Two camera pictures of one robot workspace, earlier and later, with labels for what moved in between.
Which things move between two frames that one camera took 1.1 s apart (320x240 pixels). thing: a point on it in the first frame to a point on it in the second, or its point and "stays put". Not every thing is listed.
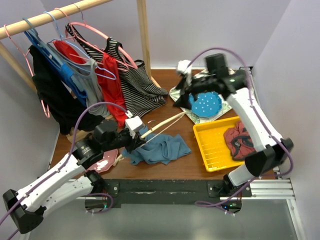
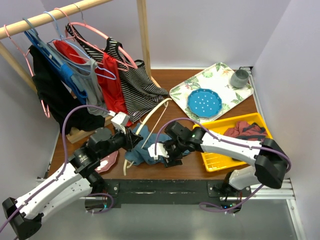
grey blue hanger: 43,44 stays put
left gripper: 134,141 stays put
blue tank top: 159,148 stays put
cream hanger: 183,114 to 166,100
